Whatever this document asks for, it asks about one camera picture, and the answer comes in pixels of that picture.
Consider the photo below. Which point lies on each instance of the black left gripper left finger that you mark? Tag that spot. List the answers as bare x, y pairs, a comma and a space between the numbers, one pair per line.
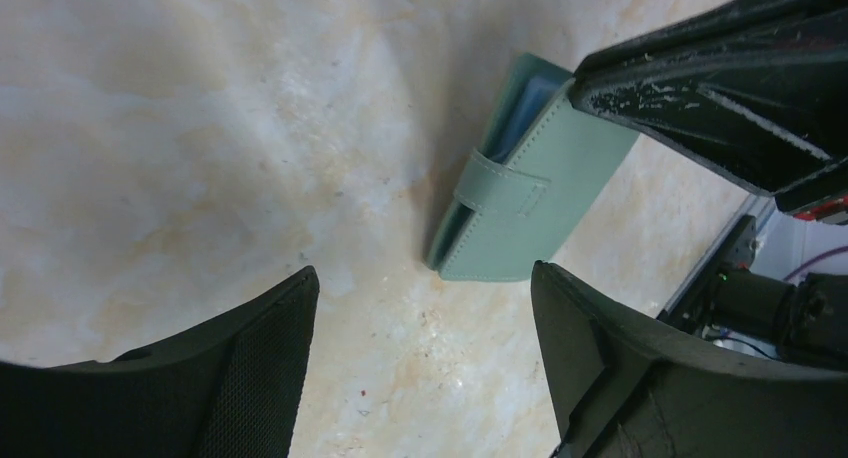
228, 387

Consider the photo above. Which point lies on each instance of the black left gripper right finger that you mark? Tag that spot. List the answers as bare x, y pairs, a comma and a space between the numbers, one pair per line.
624, 384

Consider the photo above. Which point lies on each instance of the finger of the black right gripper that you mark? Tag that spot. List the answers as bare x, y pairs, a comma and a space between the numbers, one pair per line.
753, 90

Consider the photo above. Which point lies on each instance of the green leather card holder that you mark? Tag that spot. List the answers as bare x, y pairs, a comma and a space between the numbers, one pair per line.
540, 166

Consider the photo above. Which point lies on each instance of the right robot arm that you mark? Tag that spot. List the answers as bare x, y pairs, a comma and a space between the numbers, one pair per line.
806, 323

